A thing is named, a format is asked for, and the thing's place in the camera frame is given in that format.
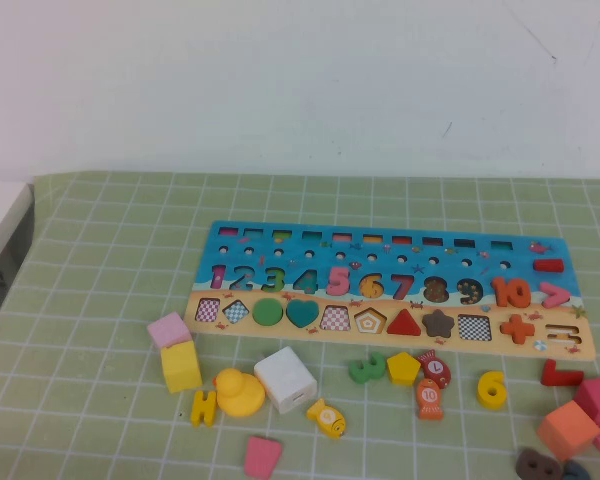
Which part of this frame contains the orange cube block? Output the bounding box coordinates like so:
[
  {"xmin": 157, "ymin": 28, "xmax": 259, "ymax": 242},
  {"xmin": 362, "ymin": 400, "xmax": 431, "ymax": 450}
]
[{"xmin": 536, "ymin": 399, "xmax": 600, "ymax": 462}]

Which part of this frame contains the yellow letter H piece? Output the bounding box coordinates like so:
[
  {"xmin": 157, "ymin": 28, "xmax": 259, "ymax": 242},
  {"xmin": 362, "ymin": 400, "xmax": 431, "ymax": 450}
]
[{"xmin": 189, "ymin": 389, "xmax": 218, "ymax": 428}]

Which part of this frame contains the blue-grey number piece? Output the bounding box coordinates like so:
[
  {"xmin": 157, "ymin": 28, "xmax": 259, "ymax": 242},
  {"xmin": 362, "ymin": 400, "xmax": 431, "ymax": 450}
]
[{"xmin": 561, "ymin": 459, "xmax": 590, "ymax": 480}]

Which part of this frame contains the teal heart piece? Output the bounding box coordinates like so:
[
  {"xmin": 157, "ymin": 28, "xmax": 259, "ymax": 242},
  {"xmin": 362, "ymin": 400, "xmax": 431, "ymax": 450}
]
[{"xmin": 285, "ymin": 298, "xmax": 321, "ymax": 330}]

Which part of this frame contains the green circle piece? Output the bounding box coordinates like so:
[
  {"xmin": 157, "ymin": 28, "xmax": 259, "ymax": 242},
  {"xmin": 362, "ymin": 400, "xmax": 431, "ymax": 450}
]
[{"xmin": 252, "ymin": 298, "xmax": 285, "ymax": 329}]

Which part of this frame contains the orange number ten piece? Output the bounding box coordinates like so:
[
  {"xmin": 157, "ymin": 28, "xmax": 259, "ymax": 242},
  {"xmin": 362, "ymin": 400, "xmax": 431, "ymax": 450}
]
[{"xmin": 490, "ymin": 276, "xmax": 533, "ymax": 309}]

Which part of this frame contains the white charger block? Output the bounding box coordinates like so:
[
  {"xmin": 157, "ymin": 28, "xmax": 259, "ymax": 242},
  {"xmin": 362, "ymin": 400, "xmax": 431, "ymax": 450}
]
[{"xmin": 253, "ymin": 346, "xmax": 318, "ymax": 415}]

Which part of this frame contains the green number three piece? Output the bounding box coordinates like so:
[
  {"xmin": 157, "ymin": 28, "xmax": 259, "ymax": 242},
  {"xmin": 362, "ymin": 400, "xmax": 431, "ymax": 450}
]
[{"xmin": 348, "ymin": 351, "xmax": 386, "ymax": 385}]

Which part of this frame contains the orange wooden fish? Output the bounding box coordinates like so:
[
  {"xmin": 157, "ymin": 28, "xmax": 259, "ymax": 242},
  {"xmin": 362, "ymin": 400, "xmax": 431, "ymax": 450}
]
[{"xmin": 414, "ymin": 378, "xmax": 445, "ymax": 421}]

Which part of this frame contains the white side table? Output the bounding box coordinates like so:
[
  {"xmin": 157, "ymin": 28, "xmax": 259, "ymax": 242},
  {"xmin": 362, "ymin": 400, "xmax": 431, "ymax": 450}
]
[{"xmin": 0, "ymin": 179, "xmax": 35, "ymax": 346}]

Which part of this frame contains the pink trapezoid piece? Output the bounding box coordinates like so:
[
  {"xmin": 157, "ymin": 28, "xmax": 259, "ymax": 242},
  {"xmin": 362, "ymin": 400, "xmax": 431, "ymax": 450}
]
[{"xmin": 243, "ymin": 435, "xmax": 284, "ymax": 480}]

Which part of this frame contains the pink number five piece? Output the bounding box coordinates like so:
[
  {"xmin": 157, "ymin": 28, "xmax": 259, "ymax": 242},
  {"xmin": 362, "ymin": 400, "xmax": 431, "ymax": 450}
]
[{"xmin": 325, "ymin": 264, "xmax": 352, "ymax": 297}]

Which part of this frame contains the yellow pentagon piece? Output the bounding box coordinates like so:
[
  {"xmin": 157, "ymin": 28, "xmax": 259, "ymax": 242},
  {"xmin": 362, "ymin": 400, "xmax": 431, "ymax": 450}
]
[{"xmin": 385, "ymin": 351, "xmax": 422, "ymax": 386}]

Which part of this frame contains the pink greater-than sign piece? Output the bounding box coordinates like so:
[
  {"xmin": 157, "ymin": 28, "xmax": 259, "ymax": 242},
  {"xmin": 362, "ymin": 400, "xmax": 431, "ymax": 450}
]
[{"xmin": 538, "ymin": 281, "xmax": 572, "ymax": 310}]

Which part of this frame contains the pink cube block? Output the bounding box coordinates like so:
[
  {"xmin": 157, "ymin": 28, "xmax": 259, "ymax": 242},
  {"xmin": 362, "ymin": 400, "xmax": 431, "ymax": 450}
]
[{"xmin": 146, "ymin": 311, "xmax": 190, "ymax": 350}]

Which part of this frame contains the brown star piece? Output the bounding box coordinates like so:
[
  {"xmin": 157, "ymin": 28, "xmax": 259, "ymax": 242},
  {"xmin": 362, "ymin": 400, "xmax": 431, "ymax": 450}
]
[{"xmin": 421, "ymin": 308, "xmax": 456, "ymax": 340}]

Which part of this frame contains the yellow rubber duck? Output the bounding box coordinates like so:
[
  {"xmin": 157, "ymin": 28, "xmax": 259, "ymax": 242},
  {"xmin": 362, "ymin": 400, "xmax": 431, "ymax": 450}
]
[{"xmin": 213, "ymin": 368, "xmax": 267, "ymax": 419}]

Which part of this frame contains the blue number shape puzzle board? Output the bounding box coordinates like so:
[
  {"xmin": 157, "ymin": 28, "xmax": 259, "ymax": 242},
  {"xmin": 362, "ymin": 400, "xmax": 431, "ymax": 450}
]
[{"xmin": 185, "ymin": 220, "xmax": 595, "ymax": 362}]

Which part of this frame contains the red wooden fish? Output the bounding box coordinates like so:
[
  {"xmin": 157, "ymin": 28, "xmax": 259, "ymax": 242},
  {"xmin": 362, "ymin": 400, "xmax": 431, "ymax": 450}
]
[{"xmin": 416, "ymin": 348, "xmax": 452, "ymax": 390}]

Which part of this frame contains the orange plus sign piece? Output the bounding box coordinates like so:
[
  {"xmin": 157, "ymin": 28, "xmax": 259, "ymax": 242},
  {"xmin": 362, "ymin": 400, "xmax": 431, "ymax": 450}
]
[{"xmin": 499, "ymin": 313, "xmax": 537, "ymax": 346}]

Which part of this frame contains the brown number eight piece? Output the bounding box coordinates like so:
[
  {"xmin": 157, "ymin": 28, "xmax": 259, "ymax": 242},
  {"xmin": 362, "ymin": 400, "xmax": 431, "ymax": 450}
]
[{"xmin": 515, "ymin": 447, "xmax": 564, "ymax": 480}]

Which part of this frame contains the yellow number six piece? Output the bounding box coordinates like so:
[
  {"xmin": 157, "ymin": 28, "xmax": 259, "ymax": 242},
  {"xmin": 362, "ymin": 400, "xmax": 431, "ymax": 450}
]
[{"xmin": 476, "ymin": 370, "xmax": 506, "ymax": 412}]

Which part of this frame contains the green checked tablecloth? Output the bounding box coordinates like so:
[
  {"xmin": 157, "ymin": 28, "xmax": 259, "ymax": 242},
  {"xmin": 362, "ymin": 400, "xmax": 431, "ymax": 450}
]
[{"xmin": 0, "ymin": 171, "xmax": 600, "ymax": 480}]

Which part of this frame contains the red triangle piece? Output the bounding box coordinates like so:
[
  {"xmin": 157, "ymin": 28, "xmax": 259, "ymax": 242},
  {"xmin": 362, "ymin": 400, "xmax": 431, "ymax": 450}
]
[{"xmin": 385, "ymin": 308, "xmax": 423, "ymax": 337}]

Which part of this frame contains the yellow cube block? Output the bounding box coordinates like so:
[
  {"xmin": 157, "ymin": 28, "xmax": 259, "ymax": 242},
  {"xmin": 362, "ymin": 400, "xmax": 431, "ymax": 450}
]
[{"xmin": 159, "ymin": 340, "xmax": 204, "ymax": 395}]

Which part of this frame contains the red angle sign piece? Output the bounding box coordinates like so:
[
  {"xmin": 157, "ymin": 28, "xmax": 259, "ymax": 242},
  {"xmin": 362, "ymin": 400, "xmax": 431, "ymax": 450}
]
[{"xmin": 540, "ymin": 358, "xmax": 585, "ymax": 388}]

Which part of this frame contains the yellow wooden fish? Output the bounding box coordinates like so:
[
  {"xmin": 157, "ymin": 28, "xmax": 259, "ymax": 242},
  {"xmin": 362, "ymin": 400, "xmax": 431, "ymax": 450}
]
[{"xmin": 306, "ymin": 398, "xmax": 347, "ymax": 441}]

